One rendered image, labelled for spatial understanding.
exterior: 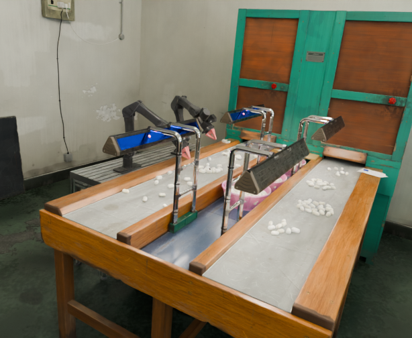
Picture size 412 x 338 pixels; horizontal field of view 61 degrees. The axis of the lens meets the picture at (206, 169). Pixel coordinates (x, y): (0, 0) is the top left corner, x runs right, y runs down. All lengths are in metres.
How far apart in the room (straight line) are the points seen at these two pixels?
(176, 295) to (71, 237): 0.52
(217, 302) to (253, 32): 2.21
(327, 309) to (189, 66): 3.43
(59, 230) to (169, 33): 3.18
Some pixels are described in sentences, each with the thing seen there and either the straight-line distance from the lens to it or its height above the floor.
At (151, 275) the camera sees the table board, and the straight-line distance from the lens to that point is 1.31.
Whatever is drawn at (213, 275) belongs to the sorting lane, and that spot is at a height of 0.74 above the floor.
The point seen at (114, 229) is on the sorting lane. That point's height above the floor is 0.74.
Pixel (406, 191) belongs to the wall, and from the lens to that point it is 3.56.
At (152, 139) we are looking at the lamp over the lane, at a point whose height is 1.07.
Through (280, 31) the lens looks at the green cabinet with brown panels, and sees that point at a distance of 2.86.
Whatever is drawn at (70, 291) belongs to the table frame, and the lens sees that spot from 1.88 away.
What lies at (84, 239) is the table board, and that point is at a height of 0.70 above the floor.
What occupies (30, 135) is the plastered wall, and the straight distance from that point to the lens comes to 3.80.
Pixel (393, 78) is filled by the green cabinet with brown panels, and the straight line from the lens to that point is 2.70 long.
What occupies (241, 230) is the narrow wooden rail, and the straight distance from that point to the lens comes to 1.45.
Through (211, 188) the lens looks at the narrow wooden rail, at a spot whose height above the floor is 0.76.
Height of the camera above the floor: 1.43
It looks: 18 degrees down
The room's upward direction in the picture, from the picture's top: 5 degrees clockwise
